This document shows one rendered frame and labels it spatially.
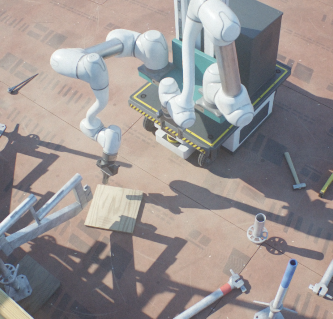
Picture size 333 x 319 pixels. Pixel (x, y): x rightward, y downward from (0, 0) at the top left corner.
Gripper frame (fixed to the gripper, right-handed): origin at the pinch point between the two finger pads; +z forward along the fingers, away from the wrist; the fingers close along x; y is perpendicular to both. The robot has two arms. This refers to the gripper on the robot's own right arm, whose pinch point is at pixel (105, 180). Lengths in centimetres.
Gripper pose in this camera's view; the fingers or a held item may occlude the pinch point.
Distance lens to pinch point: 305.6
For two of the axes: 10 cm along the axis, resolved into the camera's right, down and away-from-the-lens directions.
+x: -7.9, -4.5, 4.1
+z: -2.1, 8.3, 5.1
